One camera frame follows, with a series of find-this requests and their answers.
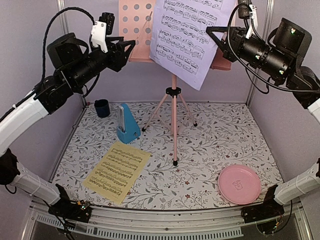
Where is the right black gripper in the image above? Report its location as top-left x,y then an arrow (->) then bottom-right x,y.
206,25 -> 291,80

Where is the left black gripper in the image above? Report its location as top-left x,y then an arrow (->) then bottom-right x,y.
68,36 -> 136,89

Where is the pink music stand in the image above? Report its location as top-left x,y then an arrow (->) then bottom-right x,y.
118,0 -> 233,166

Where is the purple sheet music paper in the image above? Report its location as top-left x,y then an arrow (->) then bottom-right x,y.
149,0 -> 236,91

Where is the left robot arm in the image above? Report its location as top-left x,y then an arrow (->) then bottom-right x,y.
0,32 -> 136,217

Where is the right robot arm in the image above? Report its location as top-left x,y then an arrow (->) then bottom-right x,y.
206,18 -> 320,120

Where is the dark blue cup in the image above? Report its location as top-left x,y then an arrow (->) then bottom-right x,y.
94,99 -> 110,118

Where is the blue metronome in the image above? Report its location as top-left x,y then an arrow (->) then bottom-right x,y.
117,103 -> 141,144

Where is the yellow sheet music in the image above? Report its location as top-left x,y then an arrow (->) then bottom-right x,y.
82,141 -> 151,205

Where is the pink plate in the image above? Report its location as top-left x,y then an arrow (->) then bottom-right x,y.
218,164 -> 261,205

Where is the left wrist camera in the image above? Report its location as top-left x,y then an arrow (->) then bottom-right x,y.
89,12 -> 115,53

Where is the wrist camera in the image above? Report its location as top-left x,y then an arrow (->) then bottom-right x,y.
237,0 -> 260,39
89,12 -> 115,53

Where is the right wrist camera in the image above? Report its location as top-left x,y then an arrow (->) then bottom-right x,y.
237,0 -> 260,39

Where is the right black cable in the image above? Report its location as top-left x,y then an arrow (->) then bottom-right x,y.
226,3 -> 320,95

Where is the black cable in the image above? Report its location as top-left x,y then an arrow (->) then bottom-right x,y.
226,3 -> 320,95
41,6 -> 96,81

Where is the left aluminium frame post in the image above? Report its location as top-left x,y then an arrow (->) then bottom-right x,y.
56,0 -> 86,108

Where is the left black cable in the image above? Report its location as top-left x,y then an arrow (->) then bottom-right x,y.
41,6 -> 96,81

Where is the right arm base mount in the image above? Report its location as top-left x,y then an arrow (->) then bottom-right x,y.
241,200 -> 285,223

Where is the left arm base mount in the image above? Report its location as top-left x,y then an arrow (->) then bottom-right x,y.
48,198 -> 92,223

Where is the front aluminium rail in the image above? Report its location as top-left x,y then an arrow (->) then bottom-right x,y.
22,200 -> 313,240

